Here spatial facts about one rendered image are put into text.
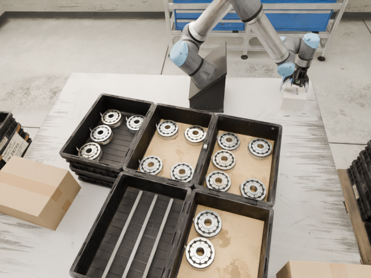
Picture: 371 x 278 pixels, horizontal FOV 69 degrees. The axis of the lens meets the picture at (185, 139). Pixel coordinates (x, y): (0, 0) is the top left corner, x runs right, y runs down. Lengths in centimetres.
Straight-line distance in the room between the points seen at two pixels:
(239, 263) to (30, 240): 88
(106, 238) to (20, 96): 244
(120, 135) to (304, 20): 229
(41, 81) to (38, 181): 220
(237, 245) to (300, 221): 35
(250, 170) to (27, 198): 93
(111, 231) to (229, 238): 44
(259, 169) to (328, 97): 184
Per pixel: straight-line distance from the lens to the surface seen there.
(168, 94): 170
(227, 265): 104
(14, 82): 356
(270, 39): 126
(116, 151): 130
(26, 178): 136
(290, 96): 161
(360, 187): 205
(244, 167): 120
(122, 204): 115
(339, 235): 133
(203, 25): 141
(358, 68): 342
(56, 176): 129
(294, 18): 307
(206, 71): 143
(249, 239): 107
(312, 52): 148
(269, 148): 125
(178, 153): 124
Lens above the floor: 184
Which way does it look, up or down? 52 degrees down
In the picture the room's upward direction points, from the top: 5 degrees counter-clockwise
